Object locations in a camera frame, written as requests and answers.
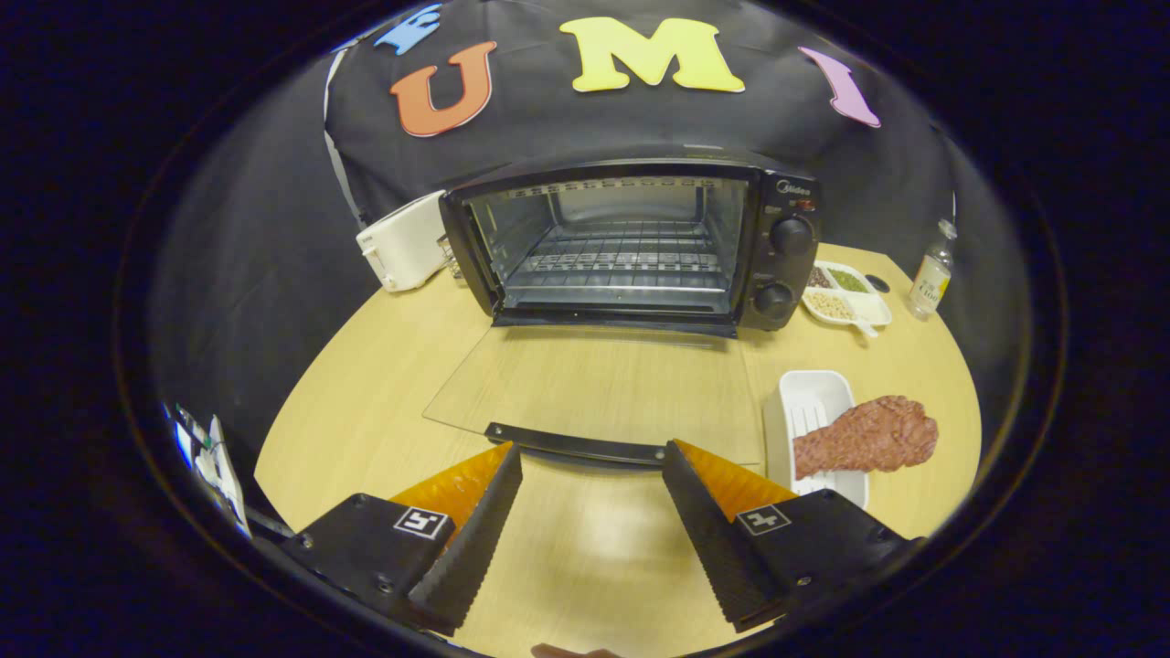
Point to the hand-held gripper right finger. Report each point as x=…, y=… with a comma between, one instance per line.
x=708, y=539

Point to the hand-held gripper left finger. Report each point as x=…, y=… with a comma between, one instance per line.
x=471, y=539

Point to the brown meat drumstick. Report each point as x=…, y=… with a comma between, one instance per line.
x=868, y=437

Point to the black toaster oven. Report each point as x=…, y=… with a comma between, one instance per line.
x=786, y=274

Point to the white bread toaster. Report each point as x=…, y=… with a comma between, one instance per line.
x=402, y=247

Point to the white ribbed tray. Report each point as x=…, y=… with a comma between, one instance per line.
x=809, y=402

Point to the white and blue clutter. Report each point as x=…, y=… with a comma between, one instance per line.
x=219, y=466

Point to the white divided condiment dish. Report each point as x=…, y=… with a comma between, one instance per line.
x=845, y=297

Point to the small black cap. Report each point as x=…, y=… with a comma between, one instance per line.
x=877, y=283

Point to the clear glass bottle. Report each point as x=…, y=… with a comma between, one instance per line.
x=930, y=279

